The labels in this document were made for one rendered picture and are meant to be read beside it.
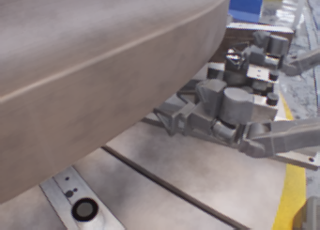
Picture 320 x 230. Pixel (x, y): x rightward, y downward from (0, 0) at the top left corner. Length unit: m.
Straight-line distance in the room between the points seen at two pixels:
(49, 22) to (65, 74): 0.16
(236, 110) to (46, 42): 0.45
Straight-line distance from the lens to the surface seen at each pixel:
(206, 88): 0.50
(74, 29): 0.63
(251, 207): 1.26
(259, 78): 1.29
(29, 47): 0.59
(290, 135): 0.53
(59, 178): 0.88
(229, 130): 0.53
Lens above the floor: 1.35
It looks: 38 degrees down
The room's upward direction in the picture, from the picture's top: straight up
